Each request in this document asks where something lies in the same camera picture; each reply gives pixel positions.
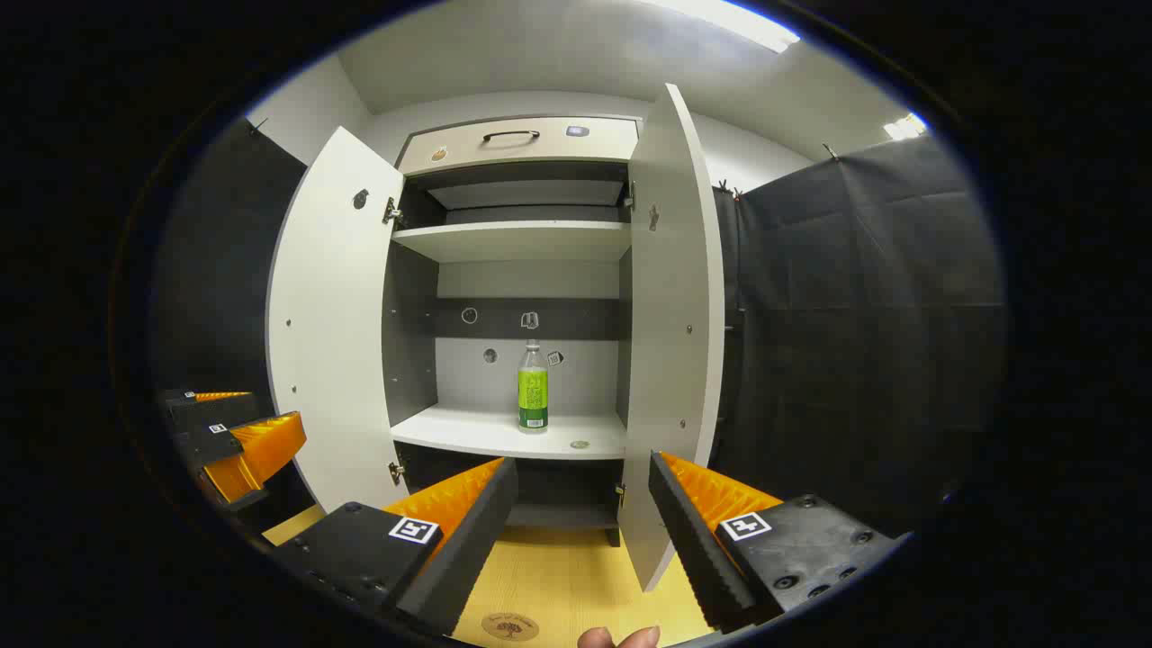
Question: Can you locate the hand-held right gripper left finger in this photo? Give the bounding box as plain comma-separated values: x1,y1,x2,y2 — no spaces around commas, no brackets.
268,457,520,638

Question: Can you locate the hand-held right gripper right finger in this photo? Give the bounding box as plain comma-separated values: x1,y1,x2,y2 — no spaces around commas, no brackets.
648,451,910,635

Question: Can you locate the white cabinet door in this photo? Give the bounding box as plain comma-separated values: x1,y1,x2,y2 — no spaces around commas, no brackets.
266,126,406,514
619,83,726,593

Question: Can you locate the green label clear bottle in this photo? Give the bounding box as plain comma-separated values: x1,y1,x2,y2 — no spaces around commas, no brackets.
517,340,550,435

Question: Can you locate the white cabinet shelf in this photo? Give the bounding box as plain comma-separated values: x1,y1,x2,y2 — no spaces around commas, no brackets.
392,220,633,264
391,403,627,461

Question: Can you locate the white and grey cabinet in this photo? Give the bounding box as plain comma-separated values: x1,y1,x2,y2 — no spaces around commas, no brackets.
382,115,644,548

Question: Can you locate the beige cabinet drawer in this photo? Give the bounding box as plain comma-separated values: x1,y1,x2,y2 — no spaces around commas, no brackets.
398,117,640,176

